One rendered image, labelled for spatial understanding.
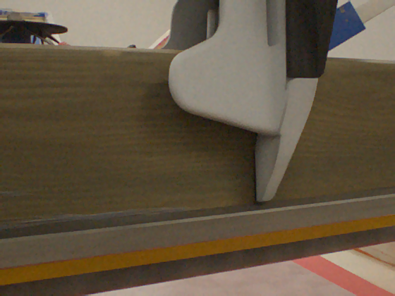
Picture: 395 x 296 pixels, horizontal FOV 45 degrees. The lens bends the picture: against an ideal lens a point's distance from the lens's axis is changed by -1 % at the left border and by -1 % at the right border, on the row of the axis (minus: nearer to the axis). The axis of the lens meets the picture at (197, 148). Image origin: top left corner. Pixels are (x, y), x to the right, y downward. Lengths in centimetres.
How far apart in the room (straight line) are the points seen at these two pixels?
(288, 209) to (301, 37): 7
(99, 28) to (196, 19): 473
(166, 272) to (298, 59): 10
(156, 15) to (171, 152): 497
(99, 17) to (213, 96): 480
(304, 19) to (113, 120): 8
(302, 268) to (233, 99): 33
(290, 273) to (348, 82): 28
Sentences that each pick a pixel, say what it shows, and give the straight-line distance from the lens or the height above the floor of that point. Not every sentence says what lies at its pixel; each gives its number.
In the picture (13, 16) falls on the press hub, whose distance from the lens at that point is 150.
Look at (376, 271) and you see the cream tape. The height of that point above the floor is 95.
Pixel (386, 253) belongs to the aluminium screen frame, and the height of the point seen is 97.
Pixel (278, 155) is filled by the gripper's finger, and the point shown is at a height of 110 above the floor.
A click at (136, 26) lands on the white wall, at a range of 507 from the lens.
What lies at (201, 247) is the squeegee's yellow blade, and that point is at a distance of 22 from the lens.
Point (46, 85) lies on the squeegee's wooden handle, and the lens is 18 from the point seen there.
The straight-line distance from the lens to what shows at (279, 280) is 47.
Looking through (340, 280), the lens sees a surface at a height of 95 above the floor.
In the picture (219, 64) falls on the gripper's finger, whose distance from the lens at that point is 18.
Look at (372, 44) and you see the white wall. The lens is 303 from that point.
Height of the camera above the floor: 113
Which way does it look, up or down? 7 degrees down
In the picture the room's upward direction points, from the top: straight up
